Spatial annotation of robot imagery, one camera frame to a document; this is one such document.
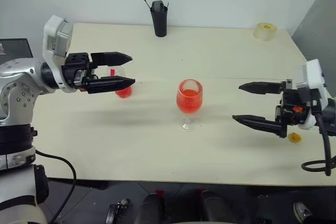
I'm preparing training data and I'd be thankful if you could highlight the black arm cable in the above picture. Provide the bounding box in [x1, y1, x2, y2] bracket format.
[301, 87, 336, 177]
[34, 150, 78, 223]

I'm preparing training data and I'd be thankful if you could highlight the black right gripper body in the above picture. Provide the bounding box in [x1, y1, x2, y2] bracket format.
[275, 78, 319, 126]

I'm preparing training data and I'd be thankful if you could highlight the small black device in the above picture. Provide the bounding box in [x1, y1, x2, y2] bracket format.
[106, 198, 131, 224]

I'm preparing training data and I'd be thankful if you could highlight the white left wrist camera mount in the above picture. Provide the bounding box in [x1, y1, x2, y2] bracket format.
[41, 14, 79, 94]

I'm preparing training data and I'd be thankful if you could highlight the yellow red bottle cap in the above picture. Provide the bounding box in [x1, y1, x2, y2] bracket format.
[287, 132, 302, 144]

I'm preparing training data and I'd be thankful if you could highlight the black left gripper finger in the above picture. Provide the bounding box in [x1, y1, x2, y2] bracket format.
[90, 51, 133, 67]
[85, 75, 137, 95]

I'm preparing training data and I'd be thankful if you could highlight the black tall cup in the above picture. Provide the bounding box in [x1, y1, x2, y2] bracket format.
[150, 5, 170, 38]

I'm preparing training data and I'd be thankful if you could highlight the translucent tape roll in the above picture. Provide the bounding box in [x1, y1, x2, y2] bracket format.
[253, 22, 278, 42]

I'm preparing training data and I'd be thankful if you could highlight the dark rounded shape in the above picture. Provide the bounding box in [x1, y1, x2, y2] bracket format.
[136, 190, 166, 224]
[195, 188, 237, 224]

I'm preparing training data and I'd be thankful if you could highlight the grey metallic object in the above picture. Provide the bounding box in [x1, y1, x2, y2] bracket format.
[292, 201, 313, 222]

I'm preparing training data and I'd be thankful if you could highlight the plastic bottle with red liquid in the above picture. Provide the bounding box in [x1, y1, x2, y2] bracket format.
[106, 66, 133, 100]

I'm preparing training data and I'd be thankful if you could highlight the dark laptop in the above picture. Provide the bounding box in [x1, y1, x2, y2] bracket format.
[0, 38, 34, 63]

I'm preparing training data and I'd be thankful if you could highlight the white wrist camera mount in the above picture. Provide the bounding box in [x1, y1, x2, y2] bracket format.
[41, 14, 79, 94]
[296, 59, 329, 131]

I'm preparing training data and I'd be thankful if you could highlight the dark grey tool handle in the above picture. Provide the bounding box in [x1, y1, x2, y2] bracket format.
[151, 0, 165, 13]

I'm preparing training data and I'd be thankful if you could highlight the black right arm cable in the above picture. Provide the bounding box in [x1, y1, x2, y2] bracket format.
[301, 87, 336, 177]

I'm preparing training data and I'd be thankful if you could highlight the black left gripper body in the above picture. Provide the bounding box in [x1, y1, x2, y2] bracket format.
[61, 52, 96, 93]

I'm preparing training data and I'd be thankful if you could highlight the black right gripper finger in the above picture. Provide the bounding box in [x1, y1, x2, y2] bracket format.
[238, 81, 287, 96]
[232, 114, 288, 138]

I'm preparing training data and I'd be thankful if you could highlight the clear wine glass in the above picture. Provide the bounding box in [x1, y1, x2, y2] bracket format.
[176, 78, 204, 132]

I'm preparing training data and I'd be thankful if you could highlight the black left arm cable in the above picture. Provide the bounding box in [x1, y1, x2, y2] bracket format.
[34, 150, 78, 223]

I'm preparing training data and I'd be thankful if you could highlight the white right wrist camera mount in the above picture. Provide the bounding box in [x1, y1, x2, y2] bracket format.
[296, 59, 329, 131]

